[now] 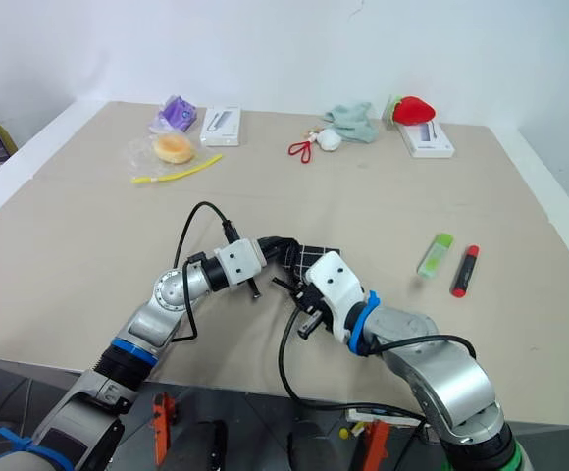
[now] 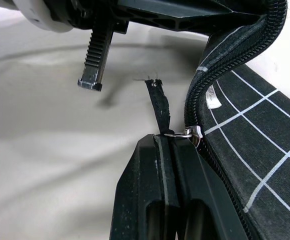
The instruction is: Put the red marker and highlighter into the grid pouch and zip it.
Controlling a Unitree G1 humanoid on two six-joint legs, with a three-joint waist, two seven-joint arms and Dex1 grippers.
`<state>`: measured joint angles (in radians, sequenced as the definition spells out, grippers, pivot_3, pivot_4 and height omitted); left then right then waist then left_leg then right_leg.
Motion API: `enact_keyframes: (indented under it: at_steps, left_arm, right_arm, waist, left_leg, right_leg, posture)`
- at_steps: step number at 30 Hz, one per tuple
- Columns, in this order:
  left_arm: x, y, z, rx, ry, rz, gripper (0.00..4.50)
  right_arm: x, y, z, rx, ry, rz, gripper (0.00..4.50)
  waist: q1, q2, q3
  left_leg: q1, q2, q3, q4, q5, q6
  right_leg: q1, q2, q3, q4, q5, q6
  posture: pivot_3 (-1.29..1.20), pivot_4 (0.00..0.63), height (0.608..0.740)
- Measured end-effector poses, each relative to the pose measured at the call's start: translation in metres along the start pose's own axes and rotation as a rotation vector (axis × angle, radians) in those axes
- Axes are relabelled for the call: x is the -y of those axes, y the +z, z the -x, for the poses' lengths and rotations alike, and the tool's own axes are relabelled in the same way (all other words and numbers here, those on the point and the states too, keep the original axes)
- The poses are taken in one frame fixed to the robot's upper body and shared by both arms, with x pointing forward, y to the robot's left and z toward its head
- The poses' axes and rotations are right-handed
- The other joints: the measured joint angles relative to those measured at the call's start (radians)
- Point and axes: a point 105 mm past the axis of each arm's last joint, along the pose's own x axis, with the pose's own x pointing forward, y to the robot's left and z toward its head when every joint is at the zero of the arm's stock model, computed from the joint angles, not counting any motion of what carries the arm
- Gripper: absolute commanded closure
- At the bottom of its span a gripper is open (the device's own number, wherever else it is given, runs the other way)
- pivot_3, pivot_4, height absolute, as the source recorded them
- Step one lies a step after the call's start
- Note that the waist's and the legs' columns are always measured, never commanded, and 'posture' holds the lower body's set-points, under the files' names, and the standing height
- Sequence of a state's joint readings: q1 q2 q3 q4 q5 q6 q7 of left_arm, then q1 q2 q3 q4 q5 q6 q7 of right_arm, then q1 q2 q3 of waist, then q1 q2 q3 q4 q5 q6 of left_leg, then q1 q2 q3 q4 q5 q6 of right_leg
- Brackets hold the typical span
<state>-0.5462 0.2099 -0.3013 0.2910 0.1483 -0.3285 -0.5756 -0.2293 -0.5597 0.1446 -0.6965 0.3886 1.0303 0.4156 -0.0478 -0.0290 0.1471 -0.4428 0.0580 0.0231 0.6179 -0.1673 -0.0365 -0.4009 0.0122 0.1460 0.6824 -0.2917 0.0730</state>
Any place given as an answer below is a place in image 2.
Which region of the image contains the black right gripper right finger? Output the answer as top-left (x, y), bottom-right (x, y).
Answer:
top-left (171, 138), bottom-right (249, 240)

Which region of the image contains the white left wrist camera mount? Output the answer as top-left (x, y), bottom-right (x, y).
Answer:
top-left (10, 0), bottom-right (74, 34)

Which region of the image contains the black white-grid zipper pouch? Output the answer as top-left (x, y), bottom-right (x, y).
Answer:
top-left (134, 0), bottom-right (290, 240)

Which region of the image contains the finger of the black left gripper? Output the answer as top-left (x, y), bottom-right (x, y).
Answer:
top-left (77, 24), bottom-right (116, 92)
top-left (128, 0), bottom-right (263, 36)

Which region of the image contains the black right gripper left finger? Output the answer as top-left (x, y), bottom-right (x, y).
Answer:
top-left (111, 133), bottom-right (181, 240)

